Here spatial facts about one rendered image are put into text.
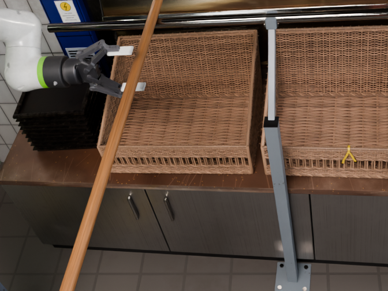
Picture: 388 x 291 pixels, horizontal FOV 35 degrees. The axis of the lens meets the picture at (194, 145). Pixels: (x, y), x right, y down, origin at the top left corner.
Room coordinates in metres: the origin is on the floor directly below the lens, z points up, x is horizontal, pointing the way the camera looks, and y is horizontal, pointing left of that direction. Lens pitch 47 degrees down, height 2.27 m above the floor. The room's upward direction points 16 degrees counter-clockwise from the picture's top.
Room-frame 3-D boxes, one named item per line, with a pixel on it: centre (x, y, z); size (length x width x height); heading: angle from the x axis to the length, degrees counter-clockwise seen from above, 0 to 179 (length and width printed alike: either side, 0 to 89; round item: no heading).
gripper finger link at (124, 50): (1.34, 0.12, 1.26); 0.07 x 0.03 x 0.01; 69
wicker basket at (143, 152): (1.66, 0.00, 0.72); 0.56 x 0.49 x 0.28; 69
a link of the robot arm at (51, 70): (1.42, 0.31, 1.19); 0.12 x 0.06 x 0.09; 159
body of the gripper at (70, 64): (1.39, 0.24, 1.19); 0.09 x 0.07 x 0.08; 69
